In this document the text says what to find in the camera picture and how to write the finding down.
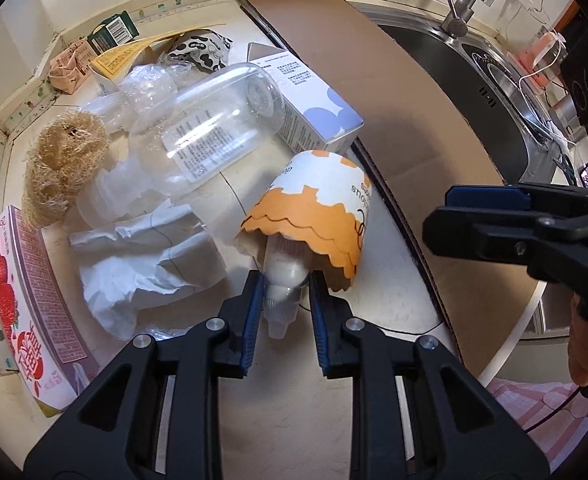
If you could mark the dark green carton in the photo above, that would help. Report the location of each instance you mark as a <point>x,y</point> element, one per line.
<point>114,30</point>

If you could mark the crumpled clear plastic wrap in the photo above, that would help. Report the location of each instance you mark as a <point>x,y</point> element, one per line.
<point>144,90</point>

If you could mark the white and blue carton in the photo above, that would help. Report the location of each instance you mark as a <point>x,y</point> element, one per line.
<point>319,105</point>

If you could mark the brown cardboard sheet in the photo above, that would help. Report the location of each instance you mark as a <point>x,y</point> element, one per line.
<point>423,135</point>

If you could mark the yellow label carton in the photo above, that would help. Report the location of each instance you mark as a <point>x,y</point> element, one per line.
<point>119,60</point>

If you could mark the red strawberry print box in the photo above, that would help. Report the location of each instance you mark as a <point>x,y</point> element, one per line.
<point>29,310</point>

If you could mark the tan loofah sponge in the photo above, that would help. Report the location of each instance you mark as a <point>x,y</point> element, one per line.
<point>59,160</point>

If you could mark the black and white spotted packet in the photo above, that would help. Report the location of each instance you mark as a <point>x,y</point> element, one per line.
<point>199,50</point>

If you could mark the pink brown carton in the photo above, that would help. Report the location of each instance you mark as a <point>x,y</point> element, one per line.
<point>71,67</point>

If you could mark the stainless steel sink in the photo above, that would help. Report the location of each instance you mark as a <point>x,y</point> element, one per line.
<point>473,75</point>

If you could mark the large clear plastic bottle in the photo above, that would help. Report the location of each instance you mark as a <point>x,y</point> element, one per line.
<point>214,125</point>

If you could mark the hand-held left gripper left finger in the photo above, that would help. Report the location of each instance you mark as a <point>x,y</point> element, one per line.
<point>251,325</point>

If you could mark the orange and white paper cup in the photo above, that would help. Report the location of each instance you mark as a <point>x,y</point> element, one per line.
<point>314,210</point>

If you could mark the pink plastic holder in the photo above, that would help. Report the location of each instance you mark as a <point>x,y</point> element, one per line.
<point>538,60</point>

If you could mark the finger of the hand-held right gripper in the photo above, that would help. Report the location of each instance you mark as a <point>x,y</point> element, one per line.
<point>473,235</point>
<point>488,197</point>

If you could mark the crumpled white paper bag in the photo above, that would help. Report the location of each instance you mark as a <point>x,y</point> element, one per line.
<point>124,270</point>

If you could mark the pink checkered clothing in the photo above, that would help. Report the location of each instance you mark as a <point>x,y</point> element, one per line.
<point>523,400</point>

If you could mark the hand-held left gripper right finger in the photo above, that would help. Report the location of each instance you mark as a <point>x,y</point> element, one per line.
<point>319,325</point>

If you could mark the small white plastic bottle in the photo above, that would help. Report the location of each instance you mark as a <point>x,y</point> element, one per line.
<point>284,270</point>

